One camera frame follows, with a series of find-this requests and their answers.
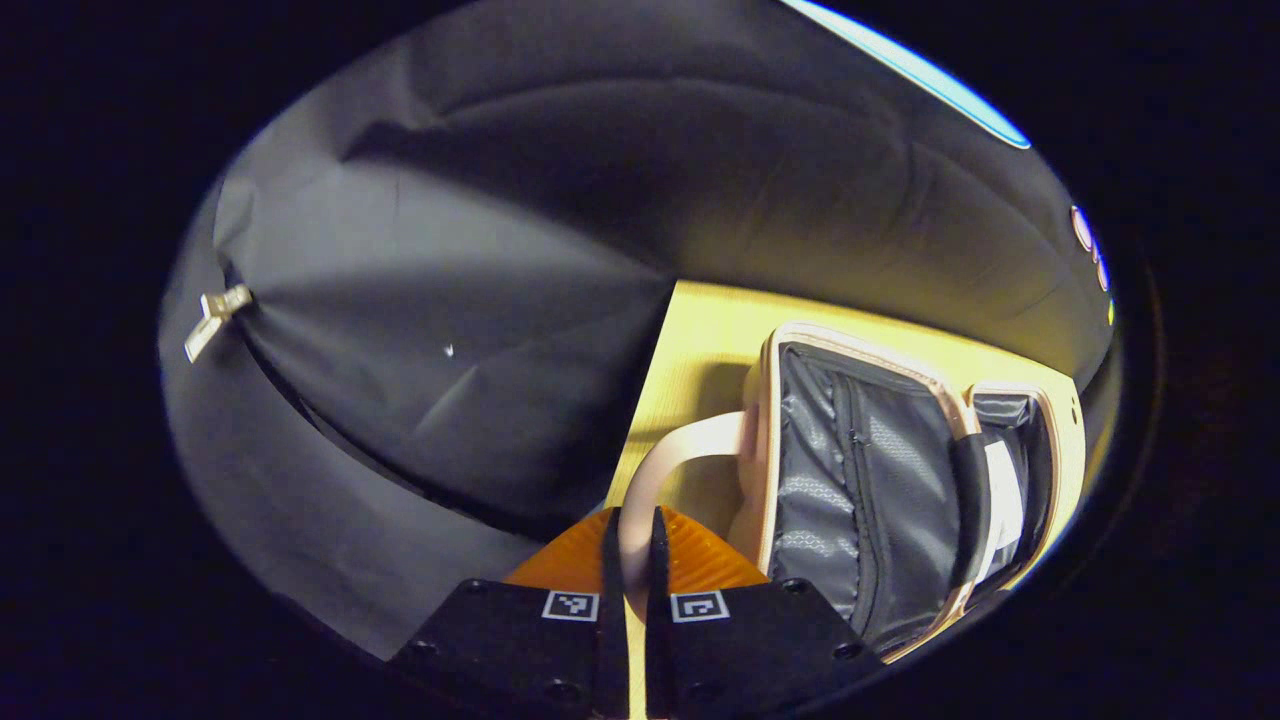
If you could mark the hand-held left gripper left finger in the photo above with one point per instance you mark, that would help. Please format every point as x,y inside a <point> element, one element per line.
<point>612,650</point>

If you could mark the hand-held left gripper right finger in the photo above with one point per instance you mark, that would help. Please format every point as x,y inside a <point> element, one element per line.
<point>660,650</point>

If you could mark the pink suitcase with black lining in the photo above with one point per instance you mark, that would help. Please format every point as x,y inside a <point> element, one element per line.
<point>870,480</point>

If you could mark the white squeeze tube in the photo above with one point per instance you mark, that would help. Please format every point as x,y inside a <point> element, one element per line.
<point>1005,510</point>

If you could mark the black backdrop cloth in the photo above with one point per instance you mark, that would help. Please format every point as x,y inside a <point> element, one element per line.
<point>450,250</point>

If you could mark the small metal clip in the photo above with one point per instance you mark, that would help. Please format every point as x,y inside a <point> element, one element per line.
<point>213,318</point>

